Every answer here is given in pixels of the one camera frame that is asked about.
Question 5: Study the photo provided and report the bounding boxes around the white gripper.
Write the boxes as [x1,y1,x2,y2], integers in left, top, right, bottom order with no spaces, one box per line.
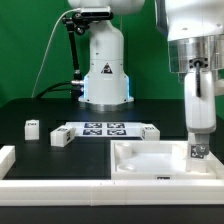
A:
[184,71,216,156]

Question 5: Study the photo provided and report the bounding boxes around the white square tabletop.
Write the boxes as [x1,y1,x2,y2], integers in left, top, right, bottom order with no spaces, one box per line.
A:
[110,140,224,180]

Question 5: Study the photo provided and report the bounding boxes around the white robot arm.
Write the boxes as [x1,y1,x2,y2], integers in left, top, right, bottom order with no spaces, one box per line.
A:
[68,0,224,157]

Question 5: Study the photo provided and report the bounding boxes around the white U-shaped fence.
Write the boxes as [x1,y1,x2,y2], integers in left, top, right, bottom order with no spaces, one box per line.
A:
[0,146,224,206]

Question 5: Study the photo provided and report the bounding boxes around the white marker base plate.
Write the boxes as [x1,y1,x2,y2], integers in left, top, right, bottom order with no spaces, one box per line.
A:
[67,122,141,137]

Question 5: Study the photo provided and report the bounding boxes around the black base cables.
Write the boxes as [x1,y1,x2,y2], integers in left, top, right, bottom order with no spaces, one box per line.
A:
[35,79,86,100]

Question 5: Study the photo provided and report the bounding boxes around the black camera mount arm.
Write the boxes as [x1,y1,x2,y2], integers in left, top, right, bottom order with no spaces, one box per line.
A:
[62,16,82,80]

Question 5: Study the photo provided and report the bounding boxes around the grey camera on mount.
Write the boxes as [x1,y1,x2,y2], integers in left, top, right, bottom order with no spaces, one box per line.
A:
[74,6,113,21]

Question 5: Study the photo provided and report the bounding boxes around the white camera cable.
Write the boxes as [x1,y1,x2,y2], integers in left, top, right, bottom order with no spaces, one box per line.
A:
[31,7,82,99]

